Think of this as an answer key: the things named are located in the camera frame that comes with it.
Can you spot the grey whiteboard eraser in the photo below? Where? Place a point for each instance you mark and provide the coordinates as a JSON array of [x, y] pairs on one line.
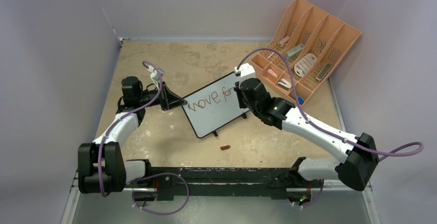
[[323, 72]]

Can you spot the black-framed whiteboard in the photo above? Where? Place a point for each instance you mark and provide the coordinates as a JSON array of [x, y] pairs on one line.
[[213, 106]]

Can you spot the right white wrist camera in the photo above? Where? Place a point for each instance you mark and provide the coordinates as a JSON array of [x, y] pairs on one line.
[[245, 71]]

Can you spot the teal staple box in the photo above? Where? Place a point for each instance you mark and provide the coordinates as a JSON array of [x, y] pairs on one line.
[[295, 50]]

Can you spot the pink stapler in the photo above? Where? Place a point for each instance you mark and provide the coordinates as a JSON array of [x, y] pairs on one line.
[[283, 42]]

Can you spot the peach plastic desk organizer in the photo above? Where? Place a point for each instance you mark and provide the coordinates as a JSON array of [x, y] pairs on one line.
[[322, 34]]

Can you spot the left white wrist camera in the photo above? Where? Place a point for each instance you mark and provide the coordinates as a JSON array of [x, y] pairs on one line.
[[155, 74]]

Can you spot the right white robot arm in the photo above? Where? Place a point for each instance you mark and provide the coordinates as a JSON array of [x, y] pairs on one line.
[[353, 164]]

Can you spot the brown marker cap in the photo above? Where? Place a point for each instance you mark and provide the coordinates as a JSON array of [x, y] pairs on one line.
[[225, 147]]

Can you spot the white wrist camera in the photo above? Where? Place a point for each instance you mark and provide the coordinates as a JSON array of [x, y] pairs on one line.
[[245, 71], [155, 74]]

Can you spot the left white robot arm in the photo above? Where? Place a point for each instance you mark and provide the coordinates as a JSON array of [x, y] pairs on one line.
[[101, 167]]

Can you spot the black aluminium base frame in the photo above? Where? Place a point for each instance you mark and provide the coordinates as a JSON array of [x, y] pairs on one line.
[[166, 183]]

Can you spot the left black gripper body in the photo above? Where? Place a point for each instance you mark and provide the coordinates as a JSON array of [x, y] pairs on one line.
[[159, 100]]

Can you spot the pink eraser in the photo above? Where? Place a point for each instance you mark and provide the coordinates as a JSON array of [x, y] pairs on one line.
[[273, 74]]

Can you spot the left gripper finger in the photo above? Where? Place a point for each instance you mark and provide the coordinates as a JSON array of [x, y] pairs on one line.
[[169, 98], [171, 105]]

